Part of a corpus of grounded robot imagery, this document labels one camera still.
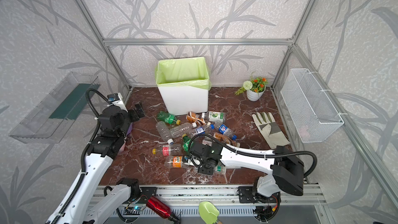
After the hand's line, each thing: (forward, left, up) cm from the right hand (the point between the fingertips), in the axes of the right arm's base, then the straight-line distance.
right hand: (202, 160), depth 79 cm
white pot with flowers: (+44, -34, +6) cm, 56 cm away
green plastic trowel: (-22, -3, -5) cm, 23 cm away
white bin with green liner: (+32, +10, +24) cm, 41 cm away
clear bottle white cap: (+18, +14, -1) cm, 23 cm away
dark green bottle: (+11, +10, -3) cm, 15 cm away
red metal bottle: (-20, +18, -1) cm, 27 cm away
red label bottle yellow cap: (+7, +19, -3) cm, 20 cm away
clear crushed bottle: (+17, +23, -1) cm, 28 cm away
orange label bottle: (-1, +14, 0) cm, 14 cm away
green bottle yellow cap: (+27, +22, -1) cm, 35 cm away
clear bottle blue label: (+18, +1, -1) cm, 18 cm away
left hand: (+20, +32, +25) cm, 45 cm away
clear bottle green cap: (-4, -9, +1) cm, 10 cm away
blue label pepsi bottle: (+18, -12, -2) cm, 22 cm away
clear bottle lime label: (+29, -7, -3) cm, 30 cm away
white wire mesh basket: (+8, -46, +29) cm, 55 cm away
